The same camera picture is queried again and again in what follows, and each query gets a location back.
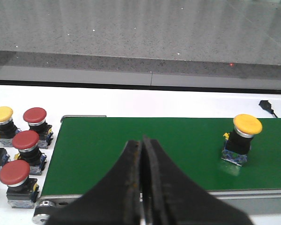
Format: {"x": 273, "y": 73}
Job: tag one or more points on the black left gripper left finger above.
{"x": 114, "y": 200}

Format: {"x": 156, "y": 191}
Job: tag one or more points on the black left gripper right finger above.
{"x": 172, "y": 198}

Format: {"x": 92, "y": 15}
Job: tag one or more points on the green conveyor belt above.
{"x": 87, "y": 147}

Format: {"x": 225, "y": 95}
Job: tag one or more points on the red mushroom push button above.
{"x": 22, "y": 190}
{"x": 36, "y": 119}
{"x": 26, "y": 142}

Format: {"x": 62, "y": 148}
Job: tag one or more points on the grey stone countertop slab left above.
{"x": 202, "y": 37}

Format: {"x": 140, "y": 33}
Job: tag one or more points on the black connector with cable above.
{"x": 266, "y": 106}

